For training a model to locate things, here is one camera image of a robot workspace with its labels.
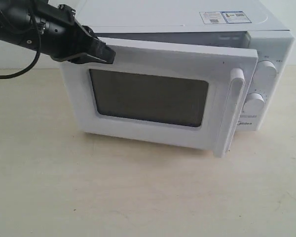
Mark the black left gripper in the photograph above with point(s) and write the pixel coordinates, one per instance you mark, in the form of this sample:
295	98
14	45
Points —
55	32

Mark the white microwave door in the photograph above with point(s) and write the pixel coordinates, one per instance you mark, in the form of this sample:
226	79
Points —
176	94

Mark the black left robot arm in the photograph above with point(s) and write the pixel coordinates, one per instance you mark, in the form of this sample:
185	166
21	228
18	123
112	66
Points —
14	21

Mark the white microwave oven body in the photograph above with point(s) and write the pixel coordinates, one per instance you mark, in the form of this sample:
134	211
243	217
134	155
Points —
179	21

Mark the white blue warning sticker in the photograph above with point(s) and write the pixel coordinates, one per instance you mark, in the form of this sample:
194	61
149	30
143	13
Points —
225	17

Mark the lower white control knob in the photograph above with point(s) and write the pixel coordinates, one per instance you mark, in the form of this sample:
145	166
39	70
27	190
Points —
254	103

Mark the white control knob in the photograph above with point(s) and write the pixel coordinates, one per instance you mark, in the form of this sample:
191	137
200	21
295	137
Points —
254	103
265	70

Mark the upper white control knob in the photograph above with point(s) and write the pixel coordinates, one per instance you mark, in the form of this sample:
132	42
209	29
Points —
265	70

